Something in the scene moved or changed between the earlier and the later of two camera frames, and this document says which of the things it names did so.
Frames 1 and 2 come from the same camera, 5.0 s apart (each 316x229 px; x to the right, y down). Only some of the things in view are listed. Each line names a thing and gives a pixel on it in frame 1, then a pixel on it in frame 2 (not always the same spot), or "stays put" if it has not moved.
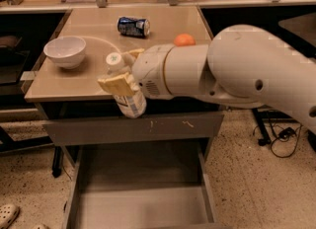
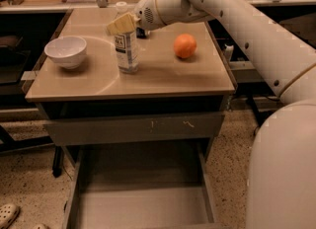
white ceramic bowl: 67,51 stays put
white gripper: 150,70 → 145,13
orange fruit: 184,39 stays put
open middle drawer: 147,185 stays put
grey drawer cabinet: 144,172 stays put
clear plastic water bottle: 133,106 → 125,45
